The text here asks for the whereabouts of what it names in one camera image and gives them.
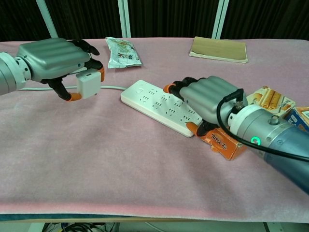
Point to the silver snack bag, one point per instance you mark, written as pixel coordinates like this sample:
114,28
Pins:
122,52

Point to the white power strip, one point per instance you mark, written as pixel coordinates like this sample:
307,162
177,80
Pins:
154,106

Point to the white double frame post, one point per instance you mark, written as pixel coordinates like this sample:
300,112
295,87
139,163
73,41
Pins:
125,19

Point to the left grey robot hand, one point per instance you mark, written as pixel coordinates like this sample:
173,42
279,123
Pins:
53,58

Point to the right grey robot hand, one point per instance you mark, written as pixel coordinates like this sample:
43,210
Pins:
212,101

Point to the black pleated curtain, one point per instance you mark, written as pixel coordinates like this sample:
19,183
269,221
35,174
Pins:
169,17

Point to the slanted white frame post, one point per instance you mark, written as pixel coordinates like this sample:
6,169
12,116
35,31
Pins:
48,21

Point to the orange snack box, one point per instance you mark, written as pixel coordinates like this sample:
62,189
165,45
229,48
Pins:
224,146

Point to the white charger block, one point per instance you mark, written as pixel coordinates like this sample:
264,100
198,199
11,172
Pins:
88,84

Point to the tan notebook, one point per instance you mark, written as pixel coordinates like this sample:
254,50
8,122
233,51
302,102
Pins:
218,49

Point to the pink tablecloth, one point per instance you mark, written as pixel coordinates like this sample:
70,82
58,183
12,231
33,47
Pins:
120,157

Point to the blue snack box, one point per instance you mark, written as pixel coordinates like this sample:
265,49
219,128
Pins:
300,118

